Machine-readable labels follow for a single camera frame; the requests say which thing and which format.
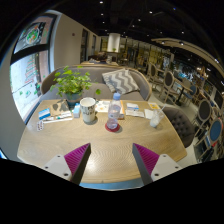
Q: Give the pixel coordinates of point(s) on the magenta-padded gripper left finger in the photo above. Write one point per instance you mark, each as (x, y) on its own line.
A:
(75, 160)

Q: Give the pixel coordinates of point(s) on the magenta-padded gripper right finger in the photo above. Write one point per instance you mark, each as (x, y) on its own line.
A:
(148, 160)

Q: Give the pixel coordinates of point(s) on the clear blue-capped water bottle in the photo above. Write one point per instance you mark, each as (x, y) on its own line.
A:
(114, 113)

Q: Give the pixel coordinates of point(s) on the clear plastic cup with straw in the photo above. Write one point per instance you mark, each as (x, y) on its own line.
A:
(156, 118)

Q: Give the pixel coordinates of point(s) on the white tube with green cap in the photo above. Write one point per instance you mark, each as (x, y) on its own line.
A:
(56, 118)

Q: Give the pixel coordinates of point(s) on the flat round red coaster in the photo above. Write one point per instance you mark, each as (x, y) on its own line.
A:
(110, 130)

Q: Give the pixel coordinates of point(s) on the dark grey tufted armchair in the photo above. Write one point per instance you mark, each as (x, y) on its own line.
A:
(180, 123)

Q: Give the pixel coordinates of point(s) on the white printed leaflet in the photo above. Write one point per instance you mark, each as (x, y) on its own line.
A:
(135, 113)

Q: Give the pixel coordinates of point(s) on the silver pill blister pack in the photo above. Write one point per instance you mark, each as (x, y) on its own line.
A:
(40, 125)

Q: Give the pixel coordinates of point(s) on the light blue upright carton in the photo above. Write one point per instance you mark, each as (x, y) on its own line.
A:
(76, 110)

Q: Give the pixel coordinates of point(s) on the white lettered mug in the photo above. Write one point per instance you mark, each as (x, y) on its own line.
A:
(88, 110)

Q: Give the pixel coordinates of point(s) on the yellow square card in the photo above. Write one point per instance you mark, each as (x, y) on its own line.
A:
(154, 106)

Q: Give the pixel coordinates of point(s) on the bright blue small box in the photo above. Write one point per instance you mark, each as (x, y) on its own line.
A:
(44, 113)

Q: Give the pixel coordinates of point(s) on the blue and white flat box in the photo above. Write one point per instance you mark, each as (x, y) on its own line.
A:
(132, 106)

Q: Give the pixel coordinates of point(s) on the printed white paper sheet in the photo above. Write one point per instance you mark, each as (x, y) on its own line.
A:
(101, 106)

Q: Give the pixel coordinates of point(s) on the green potted plant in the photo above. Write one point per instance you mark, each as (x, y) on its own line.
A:
(71, 83)

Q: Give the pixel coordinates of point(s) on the group of oval-backed chairs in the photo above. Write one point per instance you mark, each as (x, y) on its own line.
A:
(170, 81)

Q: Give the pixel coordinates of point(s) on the grey curved sofa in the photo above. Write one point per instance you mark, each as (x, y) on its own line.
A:
(93, 78)

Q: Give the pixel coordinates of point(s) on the grey white chevron cushion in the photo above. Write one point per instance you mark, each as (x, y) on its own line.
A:
(120, 81)

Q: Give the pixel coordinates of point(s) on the group of ceiling spotlights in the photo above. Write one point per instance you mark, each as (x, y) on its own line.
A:
(150, 13)

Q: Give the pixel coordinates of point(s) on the framed colourful wall poster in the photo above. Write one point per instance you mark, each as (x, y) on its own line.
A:
(32, 36)

